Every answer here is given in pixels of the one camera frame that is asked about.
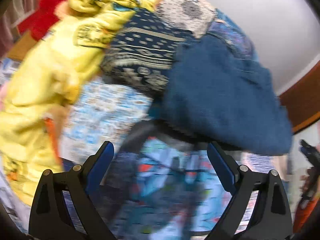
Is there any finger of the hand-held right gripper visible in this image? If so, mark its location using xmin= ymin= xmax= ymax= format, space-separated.
xmin=299 ymin=139 xmax=320 ymax=167

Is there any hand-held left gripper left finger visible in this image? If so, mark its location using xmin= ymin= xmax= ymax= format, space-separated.
xmin=28 ymin=141 xmax=117 ymax=240

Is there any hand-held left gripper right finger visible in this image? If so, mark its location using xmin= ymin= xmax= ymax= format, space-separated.
xmin=205 ymin=141 xmax=293 ymax=240

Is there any blue denim jacket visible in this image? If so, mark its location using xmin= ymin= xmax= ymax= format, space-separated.
xmin=150 ymin=37 xmax=294 ymax=156

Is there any blue patterned bed sheet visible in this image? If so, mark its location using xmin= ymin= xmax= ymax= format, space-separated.
xmin=60 ymin=80 xmax=291 ymax=236

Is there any yellow cartoon blanket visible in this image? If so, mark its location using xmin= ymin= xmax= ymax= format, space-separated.
xmin=0 ymin=0 xmax=156 ymax=205

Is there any dark blue patterned cloth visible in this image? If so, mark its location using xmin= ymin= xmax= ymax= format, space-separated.
xmin=100 ymin=7 xmax=194 ymax=98

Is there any brown cardboard box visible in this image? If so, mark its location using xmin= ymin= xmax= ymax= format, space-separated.
xmin=6 ymin=31 xmax=40 ymax=62

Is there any red plush toy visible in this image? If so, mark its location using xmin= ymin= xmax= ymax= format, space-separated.
xmin=17 ymin=0 xmax=71 ymax=42

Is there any brown striped curtain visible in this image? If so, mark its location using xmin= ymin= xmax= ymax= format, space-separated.
xmin=0 ymin=0 xmax=54 ymax=57

